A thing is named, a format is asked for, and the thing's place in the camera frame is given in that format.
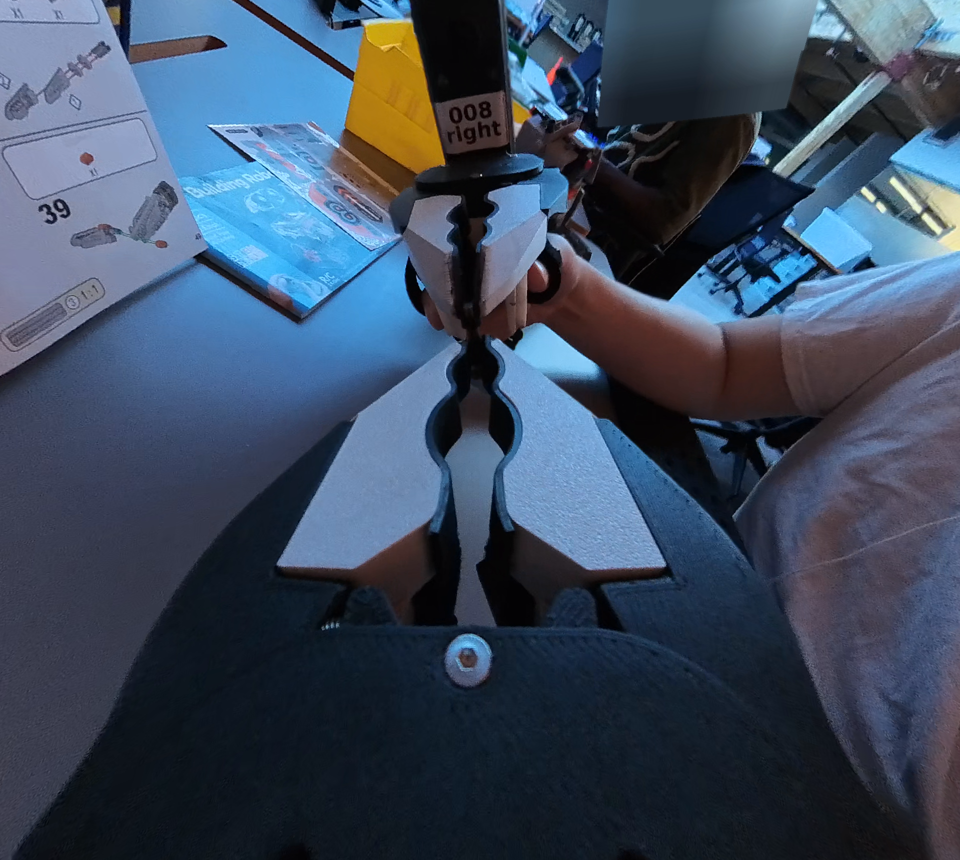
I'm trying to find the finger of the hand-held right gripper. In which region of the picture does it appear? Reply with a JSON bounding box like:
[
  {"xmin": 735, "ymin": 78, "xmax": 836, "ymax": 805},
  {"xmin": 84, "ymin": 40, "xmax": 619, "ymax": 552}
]
[
  {"xmin": 403, "ymin": 194, "xmax": 472, "ymax": 339},
  {"xmin": 471, "ymin": 187, "xmax": 547, "ymax": 339}
]

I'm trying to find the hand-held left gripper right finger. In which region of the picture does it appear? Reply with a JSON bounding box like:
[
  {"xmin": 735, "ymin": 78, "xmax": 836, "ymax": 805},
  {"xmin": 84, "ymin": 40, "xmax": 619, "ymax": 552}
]
[{"xmin": 483, "ymin": 339, "xmax": 669, "ymax": 627}]

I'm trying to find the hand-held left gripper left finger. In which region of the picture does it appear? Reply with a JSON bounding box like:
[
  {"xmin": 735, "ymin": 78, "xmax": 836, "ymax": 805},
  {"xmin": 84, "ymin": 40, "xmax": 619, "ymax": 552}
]
[{"xmin": 276, "ymin": 341, "xmax": 474, "ymax": 627}]

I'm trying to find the dark grey toy axle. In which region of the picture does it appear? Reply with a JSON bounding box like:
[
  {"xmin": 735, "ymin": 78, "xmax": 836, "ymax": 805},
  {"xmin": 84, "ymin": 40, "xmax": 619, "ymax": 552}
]
[{"xmin": 459, "ymin": 297, "xmax": 487, "ymax": 388}]

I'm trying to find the person's right forearm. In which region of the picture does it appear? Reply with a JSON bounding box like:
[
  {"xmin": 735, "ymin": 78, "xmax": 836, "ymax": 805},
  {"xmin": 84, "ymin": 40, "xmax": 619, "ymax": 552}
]
[{"xmin": 592, "ymin": 252, "xmax": 807, "ymax": 422}]

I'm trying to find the grey desk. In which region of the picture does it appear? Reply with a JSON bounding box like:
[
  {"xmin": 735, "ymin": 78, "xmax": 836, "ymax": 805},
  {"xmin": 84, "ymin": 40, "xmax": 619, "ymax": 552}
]
[{"xmin": 0, "ymin": 0, "xmax": 616, "ymax": 838}]

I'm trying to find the person's right hand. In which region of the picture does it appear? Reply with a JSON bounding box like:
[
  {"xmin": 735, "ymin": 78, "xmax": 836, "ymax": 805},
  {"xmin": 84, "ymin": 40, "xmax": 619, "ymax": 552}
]
[{"xmin": 420, "ymin": 233, "xmax": 603, "ymax": 345}]

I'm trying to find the yellow plastic bin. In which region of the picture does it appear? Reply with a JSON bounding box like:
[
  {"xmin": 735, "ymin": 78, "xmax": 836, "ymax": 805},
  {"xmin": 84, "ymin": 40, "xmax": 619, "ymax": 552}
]
[{"xmin": 345, "ymin": 20, "xmax": 451, "ymax": 174}]

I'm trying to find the orange car booklet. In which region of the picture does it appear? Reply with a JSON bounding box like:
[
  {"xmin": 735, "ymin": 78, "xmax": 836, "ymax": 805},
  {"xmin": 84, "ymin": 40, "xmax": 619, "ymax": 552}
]
[{"xmin": 208, "ymin": 121, "xmax": 402, "ymax": 252}]

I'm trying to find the blue toy car booklet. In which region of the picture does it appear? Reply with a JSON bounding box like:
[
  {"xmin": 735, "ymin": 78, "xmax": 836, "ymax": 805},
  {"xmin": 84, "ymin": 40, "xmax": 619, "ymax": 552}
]
[{"xmin": 178, "ymin": 162, "xmax": 391, "ymax": 321}]

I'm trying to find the open white instruction booklet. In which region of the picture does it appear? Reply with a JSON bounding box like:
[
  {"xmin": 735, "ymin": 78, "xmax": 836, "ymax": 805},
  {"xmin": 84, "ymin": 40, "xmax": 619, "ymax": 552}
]
[{"xmin": 0, "ymin": 0, "xmax": 207, "ymax": 377}]

